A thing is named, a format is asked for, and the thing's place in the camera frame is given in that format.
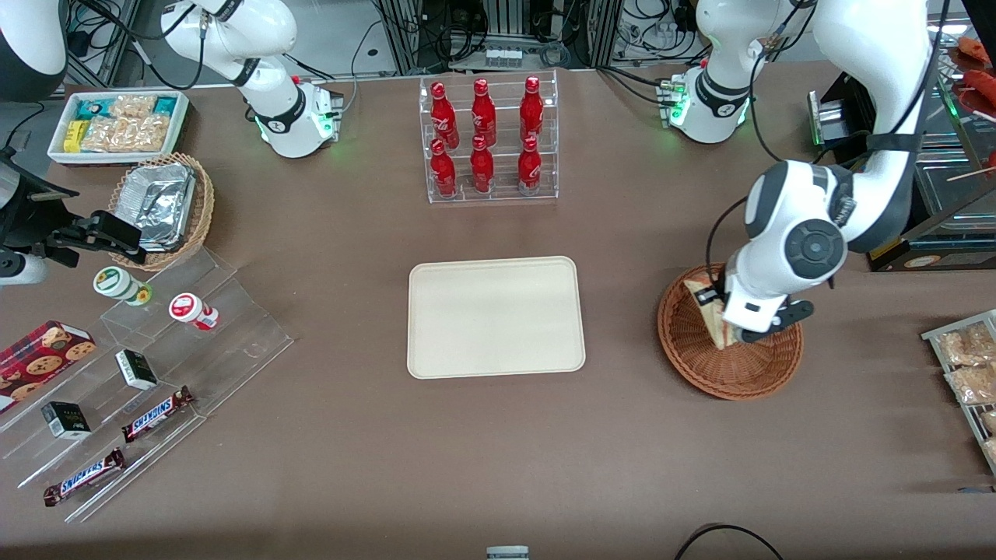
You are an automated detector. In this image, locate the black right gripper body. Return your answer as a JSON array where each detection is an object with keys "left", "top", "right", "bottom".
[{"left": 0, "top": 150, "right": 79, "bottom": 254}]

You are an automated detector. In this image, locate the triangle sandwich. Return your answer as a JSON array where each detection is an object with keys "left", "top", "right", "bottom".
[{"left": 683, "top": 278, "right": 742, "bottom": 351}]

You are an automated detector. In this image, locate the brown round wicker basket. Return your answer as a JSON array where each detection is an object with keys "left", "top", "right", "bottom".
[{"left": 658, "top": 263, "right": 804, "bottom": 401}]

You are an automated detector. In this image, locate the light tan wicker basket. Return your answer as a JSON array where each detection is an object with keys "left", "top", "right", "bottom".
[{"left": 107, "top": 152, "right": 216, "bottom": 272}]

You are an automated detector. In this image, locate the cream plastic tray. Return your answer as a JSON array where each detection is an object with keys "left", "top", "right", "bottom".
[{"left": 407, "top": 256, "right": 587, "bottom": 380}]

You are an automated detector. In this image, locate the green lid yogurt cup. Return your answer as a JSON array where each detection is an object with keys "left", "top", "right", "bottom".
[{"left": 93, "top": 266, "right": 153, "bottom": 307}]

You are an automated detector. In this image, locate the aluminium foil container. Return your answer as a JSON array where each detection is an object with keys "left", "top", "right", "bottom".
[{"left": 118, "top": 163, "right": 197, "bottom": 254}]

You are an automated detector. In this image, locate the white rectangular snack bin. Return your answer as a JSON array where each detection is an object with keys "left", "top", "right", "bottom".
[{"left": 47, "top": 90, "right": 191, "bottom": 168}]

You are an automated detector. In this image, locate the clear nut snack bag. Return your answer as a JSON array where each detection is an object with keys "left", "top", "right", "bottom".
[
  {"left": 80, "top": 115, "right": 172, "bottom": 154},
  {"left": 109, "top": 95, "right": 156, "bottom": 119}
]

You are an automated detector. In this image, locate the red lid yogurt cup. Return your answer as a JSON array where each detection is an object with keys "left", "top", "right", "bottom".
[{"left": 169, "top": 292, "right": 220, "bottom": 332}]

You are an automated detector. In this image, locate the red tartan cookie box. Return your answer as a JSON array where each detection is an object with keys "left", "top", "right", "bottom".
[{"left": 0, "top": 320, "right": 98, "bottom": 413}]

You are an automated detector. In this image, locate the small black carton box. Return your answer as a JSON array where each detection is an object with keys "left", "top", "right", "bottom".
[
  {"left": 40, "top": 401, "right": 93, "bottom": 441},
  {"left": 115, "top": 349, "right": 160, "bottom": 391}
]

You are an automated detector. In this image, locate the clear acrylic stepped display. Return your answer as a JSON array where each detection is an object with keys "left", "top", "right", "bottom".
[{"left": 0, "top": 247, "right": 295, "bottom": 523}]

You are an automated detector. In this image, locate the brown Snickers bar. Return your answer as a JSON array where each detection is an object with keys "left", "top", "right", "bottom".
[
  {"left": 121, "top": 386, "right": 195, "bottom": 444},
  {"left": 42, "top": 447, "right": 126, "bottom": 508}
]

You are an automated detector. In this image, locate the black glass food warmer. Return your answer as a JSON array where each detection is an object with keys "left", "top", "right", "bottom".
[{"left": 808, "top": 31, "right": 996, "bottom": 273}]

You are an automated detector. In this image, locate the clear cracker snack bag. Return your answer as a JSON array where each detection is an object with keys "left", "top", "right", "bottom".
[
  {"left": 936, "top": 323, "right": 996, "bottom": 368},
  {"left": 944, "top": 364, "right": 996, "bottom": 405}
]

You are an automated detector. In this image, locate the red cola bottle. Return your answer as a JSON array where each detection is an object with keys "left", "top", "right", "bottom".
[
  {"left": 518, "top": 135, "right": 542, "bottom": 197},
  {"left": 472, "top": 78, "right": 497, "bottom": 149},
  {"left": 520, "top": 75, "right": 545, "bottom": 145},
  {"left": 430, "top": 138, "right": 458, "bottom": 198},
  {"left": 430, "top": 81, "right": 460, "bottom": 150},
  {"left": 470, "top": 135, "right": 495, "bottom": 194}
]

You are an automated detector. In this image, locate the clear acrylic bottle rack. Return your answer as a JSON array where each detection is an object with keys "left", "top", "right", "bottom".
[{"left": 419, "top": 70, "right": 559, "bottom": 205}]

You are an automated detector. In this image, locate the grey wire rack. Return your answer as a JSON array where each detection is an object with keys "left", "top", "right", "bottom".
[{"left": 921, "top": 310, "right": 996, "bottom": 477}]

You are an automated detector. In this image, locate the black cable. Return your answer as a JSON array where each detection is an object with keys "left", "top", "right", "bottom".
[{"left": 673, "top": 524, "right": 787, "bottom": 560}]

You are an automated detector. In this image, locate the aluminium frame rack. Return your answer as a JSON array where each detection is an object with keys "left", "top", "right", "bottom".
[{"left": 373, "top": 0, "right": 623, "bottom": 75}]

